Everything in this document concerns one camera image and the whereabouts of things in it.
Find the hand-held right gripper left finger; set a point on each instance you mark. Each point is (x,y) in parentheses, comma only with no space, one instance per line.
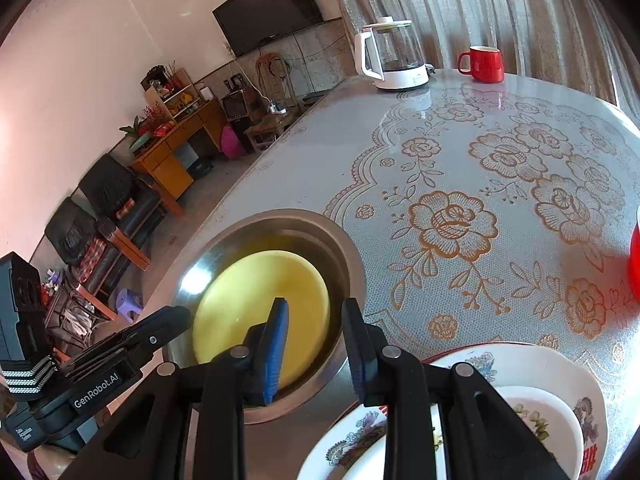
(277,345)

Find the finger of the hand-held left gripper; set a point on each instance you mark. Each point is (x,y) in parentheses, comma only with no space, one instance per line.
(155,327)

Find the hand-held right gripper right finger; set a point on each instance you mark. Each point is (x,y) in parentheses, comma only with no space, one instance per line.
(357,360)

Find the yellow plate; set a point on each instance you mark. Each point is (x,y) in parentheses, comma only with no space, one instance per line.
(235,300)

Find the steel basin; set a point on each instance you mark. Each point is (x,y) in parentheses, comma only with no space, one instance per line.
(310,240)

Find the white plate with red print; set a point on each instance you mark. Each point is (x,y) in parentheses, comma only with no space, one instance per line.
(565,375)

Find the purple plastic stool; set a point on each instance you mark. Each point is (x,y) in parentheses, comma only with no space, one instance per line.
(125,300)

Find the cluttered side table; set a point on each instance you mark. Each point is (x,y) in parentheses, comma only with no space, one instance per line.
(70,310)

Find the black armchair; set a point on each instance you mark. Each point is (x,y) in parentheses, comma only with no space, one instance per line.
(70,230)
(107,180)

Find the wooden desk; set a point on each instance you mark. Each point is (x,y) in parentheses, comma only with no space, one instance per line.
(160,160)

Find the potted green plant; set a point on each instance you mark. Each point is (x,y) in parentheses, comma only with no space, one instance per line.
(135,137)

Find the small floral white plate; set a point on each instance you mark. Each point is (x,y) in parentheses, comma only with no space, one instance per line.
(540,425)

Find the pink bag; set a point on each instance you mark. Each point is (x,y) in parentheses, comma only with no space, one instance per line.
(231,142)

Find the low wooden table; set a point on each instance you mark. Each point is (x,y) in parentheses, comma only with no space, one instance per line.
(265,127)

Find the wooden shelf with ornaments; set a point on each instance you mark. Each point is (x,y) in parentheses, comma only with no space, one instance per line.
(175,102)

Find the small old television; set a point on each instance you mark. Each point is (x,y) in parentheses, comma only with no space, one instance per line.
(235,105)

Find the white power strip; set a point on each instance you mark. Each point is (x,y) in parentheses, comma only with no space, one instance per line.
(277,108)

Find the floral lace tablecloth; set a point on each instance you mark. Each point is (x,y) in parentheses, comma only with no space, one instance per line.
(450,135)

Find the wooden chair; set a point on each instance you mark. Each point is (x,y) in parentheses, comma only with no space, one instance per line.
(265,65)

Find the white glass kettle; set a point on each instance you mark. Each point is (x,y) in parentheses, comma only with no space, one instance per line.
(400,77)

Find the red container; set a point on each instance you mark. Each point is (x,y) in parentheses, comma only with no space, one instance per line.
(635,265)

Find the red mug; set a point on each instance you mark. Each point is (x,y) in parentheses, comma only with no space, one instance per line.
(485,65)

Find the grey patterned curtain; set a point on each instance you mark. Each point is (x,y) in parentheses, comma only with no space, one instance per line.
(500,5)

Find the black wall television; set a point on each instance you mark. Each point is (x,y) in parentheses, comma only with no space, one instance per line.
(270,10)

